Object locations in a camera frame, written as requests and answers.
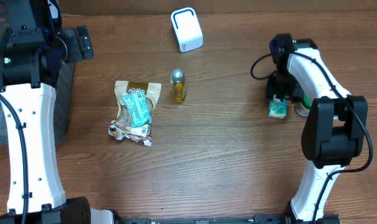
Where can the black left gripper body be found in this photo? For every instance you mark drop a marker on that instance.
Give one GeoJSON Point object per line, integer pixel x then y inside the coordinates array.
{"type": "Point", "coordinates": [74, 51]}

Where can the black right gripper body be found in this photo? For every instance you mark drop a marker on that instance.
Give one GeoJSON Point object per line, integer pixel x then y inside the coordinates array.
{"type": "Point", "coordinates": [284, 84]}

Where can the small teal tissue pack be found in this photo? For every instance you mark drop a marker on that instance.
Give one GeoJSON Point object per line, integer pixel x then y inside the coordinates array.
{"type": "Point", "coordinates": [277, 108]}

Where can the green lid Knorr jar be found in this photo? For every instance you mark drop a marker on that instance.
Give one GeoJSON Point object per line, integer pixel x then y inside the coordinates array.
{"type": "Point", "coordinates": [303, 107]}

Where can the brown white snack bag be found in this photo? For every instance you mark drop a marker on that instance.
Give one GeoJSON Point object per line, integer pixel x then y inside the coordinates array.
{"type": "Point", "coordinates": [152, 92]}

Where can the clear bottle silver cap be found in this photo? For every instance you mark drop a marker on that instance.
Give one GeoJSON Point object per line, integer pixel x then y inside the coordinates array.
{"type": "Point", "coordinates": [177, 80]}

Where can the colourful snack packet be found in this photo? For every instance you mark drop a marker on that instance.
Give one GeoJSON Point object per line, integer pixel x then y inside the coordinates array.
{"type": "Point", "coordinates": [141, 134]}

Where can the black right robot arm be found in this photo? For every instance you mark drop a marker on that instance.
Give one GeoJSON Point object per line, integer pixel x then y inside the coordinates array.
{"type": "Point", "coordinates": [335, 129]}

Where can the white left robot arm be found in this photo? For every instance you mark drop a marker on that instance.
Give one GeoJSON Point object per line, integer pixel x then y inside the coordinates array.
{"type": "Point", "coordinates": [29, 70]}

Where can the white barcode scanner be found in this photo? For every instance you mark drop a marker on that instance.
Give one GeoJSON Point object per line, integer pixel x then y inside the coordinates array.
{"type": "Point", "coordinates": [187, 29]}

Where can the grey plastic shopping basket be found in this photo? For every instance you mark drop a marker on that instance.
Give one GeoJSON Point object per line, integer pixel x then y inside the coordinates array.
{"type": "Point", "coordinates": [63, 89]}

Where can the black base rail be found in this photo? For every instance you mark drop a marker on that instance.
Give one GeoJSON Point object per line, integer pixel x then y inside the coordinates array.
{"type": "Point", "coordinates": [257, 219]}

